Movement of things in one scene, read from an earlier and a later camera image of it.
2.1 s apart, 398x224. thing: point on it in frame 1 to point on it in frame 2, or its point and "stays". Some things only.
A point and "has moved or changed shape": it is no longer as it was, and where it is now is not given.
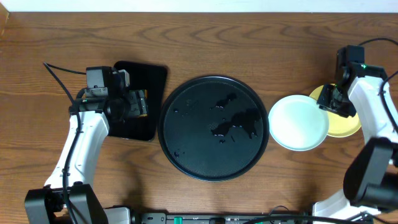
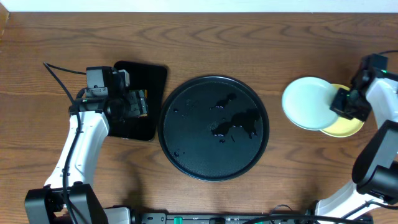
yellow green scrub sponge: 143,98 stays
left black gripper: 138,103 stays
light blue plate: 296,123 has moved or changed shape
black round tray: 213,128 stays
